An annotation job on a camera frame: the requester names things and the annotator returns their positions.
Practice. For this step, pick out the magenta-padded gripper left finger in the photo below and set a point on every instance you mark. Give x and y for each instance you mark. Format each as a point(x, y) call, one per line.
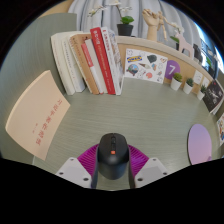
point(71, 170)

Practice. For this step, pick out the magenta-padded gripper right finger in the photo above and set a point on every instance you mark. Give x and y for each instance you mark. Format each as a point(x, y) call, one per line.
point(151, 170)

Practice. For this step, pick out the black computer mouse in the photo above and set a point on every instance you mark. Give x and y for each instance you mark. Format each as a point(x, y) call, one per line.
point(112, 160)

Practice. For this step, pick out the purple mouse pad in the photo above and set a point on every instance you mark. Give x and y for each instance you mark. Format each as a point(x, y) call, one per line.
point(199, 143)

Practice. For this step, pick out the beige book with red text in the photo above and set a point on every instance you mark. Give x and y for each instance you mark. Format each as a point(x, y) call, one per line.
point(36, 113)

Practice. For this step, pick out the small plant in white pot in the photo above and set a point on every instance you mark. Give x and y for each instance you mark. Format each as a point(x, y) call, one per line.
point(187, 89)
point(175, 85)
point(200, 95)

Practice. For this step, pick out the black-cover book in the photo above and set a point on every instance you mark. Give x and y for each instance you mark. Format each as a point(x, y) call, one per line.
point(213, 96)

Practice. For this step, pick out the white book with red spine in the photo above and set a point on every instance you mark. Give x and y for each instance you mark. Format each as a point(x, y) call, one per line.
point(96, 70)

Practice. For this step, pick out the round purple number sign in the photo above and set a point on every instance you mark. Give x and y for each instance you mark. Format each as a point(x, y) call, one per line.
point(172, 68)

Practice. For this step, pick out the white sticker sheet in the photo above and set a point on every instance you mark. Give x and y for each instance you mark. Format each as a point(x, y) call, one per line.
point(145, 66)

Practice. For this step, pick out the brown kraft book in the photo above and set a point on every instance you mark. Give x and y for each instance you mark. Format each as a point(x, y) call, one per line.
point(83, 63)

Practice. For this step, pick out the black horse figurine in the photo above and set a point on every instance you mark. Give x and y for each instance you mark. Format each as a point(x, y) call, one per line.
point(198, 52)

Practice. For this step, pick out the grey-green desk partition panel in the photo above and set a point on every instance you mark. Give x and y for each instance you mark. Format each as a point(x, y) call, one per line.
point(30, 50)

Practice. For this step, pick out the pink horse figurine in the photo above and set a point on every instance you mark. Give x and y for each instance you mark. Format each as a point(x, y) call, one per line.
point(184, 45)

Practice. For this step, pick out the white orchid behind pink horse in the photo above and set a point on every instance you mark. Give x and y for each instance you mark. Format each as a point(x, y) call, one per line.
point(174, 38)

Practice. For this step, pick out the dark-framed window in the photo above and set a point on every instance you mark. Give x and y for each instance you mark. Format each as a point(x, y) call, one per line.
point(211, 50)

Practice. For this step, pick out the white orchid in black pot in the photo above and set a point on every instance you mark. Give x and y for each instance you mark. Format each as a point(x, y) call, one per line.
point(125, 29)

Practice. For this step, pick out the wooden mannequin figure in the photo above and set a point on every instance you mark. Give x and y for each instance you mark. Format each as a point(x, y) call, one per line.
point(164, 26)

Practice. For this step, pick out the wooden hand model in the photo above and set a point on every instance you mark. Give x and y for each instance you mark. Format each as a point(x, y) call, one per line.
point(151, 23)

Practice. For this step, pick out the grey curtain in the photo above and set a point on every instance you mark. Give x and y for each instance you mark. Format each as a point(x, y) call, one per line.
point(100, 20)

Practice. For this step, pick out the white wall socket plate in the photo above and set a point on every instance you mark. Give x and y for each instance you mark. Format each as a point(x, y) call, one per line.
point(197, 77)
point(206, 82)

